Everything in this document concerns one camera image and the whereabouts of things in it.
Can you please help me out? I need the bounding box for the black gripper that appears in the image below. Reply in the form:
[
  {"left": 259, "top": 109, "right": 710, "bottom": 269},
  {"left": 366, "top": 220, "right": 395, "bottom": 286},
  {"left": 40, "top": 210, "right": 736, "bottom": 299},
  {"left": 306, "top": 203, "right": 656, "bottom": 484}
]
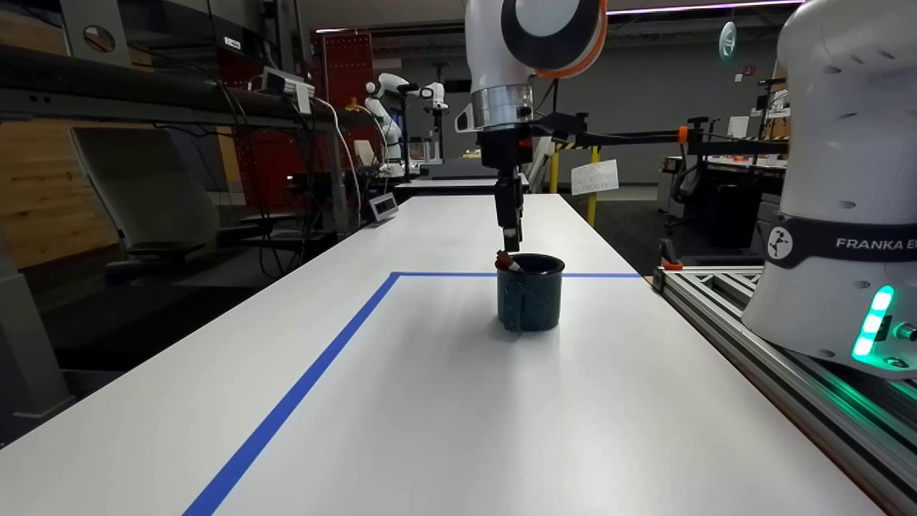
[{"left": 475, "top": 125, "right": 535, "bottom": 256}]

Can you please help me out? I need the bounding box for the dark blue mug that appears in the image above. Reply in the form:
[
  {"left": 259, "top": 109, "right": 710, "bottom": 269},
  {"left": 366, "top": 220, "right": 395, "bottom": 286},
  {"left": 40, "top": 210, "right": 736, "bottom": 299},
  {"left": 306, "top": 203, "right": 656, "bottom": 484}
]
[{"left": 495, "top": 251, "right": 567, "bottom": 336}]

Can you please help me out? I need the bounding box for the white background table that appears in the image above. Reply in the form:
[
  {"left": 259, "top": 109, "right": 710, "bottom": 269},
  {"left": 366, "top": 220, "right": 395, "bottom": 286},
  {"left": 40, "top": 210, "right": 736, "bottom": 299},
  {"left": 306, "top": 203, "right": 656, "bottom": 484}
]
[{"left": 392, "top": 155, "right": 534, "bottom": 201}]

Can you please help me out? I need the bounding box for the white paper sign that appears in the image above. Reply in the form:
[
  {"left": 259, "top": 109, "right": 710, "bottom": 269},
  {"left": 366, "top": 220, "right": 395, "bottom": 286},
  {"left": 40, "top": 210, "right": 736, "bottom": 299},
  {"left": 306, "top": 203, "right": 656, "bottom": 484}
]
[{"left": 567, "top": 157, "right": 621, "bottom": 201}]

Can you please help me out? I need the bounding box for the small grey display device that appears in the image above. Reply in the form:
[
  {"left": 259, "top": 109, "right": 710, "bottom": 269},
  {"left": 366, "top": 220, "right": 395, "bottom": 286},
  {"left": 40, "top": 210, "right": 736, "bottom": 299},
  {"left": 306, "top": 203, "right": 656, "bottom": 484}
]
[{"left": 366, "top": 190, "right": 405, "bottom": 227}]

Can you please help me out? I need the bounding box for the black bar with orange clamps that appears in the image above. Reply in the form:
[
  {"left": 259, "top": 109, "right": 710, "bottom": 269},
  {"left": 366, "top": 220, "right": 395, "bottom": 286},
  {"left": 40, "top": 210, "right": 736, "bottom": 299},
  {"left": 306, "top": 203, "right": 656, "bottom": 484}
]
[{"left": 528, "top": 111, "right": 790, "bottom": 157}]

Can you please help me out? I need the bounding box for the black equipment cart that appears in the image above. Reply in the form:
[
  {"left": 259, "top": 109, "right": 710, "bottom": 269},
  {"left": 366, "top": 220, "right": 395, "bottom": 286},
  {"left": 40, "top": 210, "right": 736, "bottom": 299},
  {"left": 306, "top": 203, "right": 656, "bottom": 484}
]
[{"left": 656, "top": 141, "right": 790, "bottom": 267}]

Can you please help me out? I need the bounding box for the red cabinet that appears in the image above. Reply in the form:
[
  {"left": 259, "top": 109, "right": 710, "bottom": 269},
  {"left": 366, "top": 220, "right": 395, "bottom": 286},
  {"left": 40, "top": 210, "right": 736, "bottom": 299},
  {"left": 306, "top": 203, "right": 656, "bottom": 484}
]
[{"left": 313, "top": 26, "right": 379, "bottom": 125}]

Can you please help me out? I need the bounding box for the white device on shelf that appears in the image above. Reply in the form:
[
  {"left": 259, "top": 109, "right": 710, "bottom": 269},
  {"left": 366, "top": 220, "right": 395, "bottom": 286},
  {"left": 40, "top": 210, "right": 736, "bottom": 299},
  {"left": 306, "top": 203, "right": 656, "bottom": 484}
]
[{"left": 259, "top": 65, "right": 319, "bottom": 118}]

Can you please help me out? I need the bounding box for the blue tape line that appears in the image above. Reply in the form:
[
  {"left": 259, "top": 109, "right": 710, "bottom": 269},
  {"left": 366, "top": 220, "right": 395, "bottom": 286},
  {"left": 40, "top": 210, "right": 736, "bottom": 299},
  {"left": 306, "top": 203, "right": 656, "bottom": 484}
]
[{"left": 182, "top": 269, "right": 641, "bottom": 516}]

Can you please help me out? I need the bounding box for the grey box housing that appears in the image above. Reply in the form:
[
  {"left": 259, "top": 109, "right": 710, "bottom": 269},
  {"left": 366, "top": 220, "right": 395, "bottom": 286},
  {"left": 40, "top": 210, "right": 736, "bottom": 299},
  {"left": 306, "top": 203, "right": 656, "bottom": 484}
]
[{"left": 73, "top": 122, "right": 223, "bottom": 257}]

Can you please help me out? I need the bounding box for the black shelf beam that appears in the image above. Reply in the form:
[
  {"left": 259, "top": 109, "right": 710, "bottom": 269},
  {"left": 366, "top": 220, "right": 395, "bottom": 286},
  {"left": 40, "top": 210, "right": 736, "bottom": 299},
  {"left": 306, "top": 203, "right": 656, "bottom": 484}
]
[{"left": 0, "top": 39, "right": 338, "bottom": 135}]

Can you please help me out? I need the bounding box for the wooden panel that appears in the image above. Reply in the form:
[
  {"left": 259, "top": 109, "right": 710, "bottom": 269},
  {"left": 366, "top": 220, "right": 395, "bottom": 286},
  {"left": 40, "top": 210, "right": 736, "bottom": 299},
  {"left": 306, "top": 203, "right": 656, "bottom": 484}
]
[{"left": 0, "top": 118, "right": 124, "bottom": 273}]

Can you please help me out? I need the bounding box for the yellow post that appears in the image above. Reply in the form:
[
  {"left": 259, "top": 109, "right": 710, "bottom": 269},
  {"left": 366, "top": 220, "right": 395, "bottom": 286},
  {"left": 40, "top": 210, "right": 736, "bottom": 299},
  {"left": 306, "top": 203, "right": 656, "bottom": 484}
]
[
  {"left": 547, "top": 141, "right": 566, "bottom": 198},
  {"left": 584, "top": 142, "right": 604, "bottom": 228}
]

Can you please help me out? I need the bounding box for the aluminium frame rail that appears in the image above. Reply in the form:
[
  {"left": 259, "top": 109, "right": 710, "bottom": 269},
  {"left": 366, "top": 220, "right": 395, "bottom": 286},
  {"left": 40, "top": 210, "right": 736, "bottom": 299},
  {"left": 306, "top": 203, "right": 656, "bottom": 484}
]
[{"left": 652, "top": 264, "right": 917, "bottom": 516}]

